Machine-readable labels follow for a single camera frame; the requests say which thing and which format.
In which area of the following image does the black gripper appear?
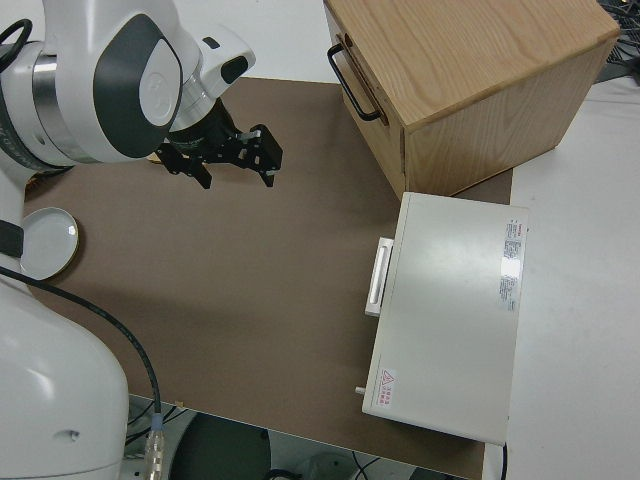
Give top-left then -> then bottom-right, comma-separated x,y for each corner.
155,98 -> 284,191

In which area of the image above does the gray round plate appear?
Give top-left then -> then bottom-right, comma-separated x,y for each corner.
20,207 -> 82,281

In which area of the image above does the brown table mat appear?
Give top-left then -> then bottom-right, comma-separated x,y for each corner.
22,77 -> 516,480

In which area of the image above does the large wooden box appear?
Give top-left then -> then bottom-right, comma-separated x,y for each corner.
323,0 -> 622,197

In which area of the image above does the white toaster oven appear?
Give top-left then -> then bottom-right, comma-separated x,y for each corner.
353,191 -> 531,447

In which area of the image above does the black metal box handle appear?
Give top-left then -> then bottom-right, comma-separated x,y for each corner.
327,43 -> 382,123

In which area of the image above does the toaster oven door handle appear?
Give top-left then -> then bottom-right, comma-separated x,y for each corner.
363,236 -> 396,316

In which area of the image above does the black cable with metal connector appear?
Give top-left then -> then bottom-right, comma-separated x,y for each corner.
0,266 -> 167,477

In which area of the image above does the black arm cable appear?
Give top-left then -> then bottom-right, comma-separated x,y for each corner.
0,19 -> 34,57

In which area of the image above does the black oven power cable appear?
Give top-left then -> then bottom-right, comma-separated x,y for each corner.
494,442 -> 511,480

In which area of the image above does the black cable bundle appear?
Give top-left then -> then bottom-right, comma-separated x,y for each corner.
598,0 -> 640,81

